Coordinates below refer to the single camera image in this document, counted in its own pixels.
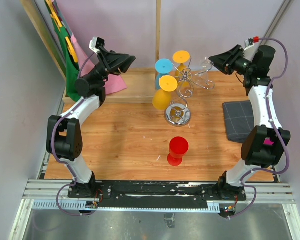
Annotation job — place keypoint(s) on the yellow wine glass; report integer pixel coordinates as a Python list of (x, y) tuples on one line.
[(163, 96), (180, 57)]

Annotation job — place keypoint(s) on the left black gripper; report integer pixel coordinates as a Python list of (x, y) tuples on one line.
[(111, 61)]

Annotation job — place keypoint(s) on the chrome wine glass rack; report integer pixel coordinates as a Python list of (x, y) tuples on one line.
[(178, 113)]

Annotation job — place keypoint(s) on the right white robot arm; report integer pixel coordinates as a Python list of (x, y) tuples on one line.
[(255, 156)]

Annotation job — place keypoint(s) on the clear wine glass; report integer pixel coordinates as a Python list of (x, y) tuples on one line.
[(203, 75)]

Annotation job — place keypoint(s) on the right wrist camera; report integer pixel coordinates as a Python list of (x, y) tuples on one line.
[(248, 45)]

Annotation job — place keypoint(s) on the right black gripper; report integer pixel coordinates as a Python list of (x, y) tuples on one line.
[(225, 61)]

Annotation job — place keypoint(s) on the wooden clothes rack frame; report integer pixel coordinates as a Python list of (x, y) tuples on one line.
[(140, 81)]

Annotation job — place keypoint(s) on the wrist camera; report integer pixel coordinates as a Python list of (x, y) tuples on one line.
[(248, 45), (95, 44)]

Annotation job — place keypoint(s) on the pink garment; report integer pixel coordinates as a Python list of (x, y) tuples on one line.
[(113, 85)]

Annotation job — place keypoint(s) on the blue plastic wine glass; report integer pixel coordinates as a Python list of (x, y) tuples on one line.
[(163, 67)]

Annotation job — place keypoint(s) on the yellow clothes hanger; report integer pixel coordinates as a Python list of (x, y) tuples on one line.
[(57, 19)]

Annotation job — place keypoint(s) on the grey folded cloth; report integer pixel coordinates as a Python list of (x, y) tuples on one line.
[(238, 119)]

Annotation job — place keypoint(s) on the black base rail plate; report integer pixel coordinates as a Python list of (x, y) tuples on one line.
[(154, 195)]

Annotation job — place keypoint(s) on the magenta plastic wine glass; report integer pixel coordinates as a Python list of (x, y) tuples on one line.
[(268, 142)]

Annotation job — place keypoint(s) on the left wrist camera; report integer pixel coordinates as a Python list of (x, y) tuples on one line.
[(95, 44)]

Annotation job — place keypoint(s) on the red plastic wine glass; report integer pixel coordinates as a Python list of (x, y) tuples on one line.
[(178, 147)]

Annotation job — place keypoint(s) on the green garment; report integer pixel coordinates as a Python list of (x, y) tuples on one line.
[(71, 68)]

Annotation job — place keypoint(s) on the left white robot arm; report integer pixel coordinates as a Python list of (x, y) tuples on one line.
[(64, 137)]

